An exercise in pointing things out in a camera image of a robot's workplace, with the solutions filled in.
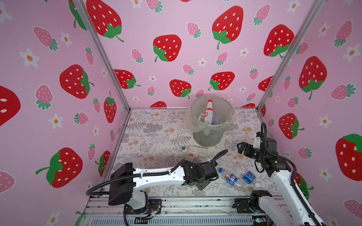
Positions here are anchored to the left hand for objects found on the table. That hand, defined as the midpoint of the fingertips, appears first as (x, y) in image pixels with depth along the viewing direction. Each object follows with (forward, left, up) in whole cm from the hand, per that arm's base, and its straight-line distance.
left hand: (205, 179), depth 74 cm
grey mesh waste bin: (+25, -2, +5) cm, 26 cm away
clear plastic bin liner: (+42, -13, +14) cm, 46 cm away
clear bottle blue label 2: (+3, -25, -4) cm, 25 cm away
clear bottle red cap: (+37, -4, +13) cm, 40 cm away
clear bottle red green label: (+24, +5, -10) cm, 27 cm away
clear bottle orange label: (+39, 0, +7) cm, 39 cm away
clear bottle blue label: (+33, -9, +11) cm, 36 cm away
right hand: (+17, -23, +6) cm, 29 cm away
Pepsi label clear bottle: (+2, -15, -4) cm, 16 cm away
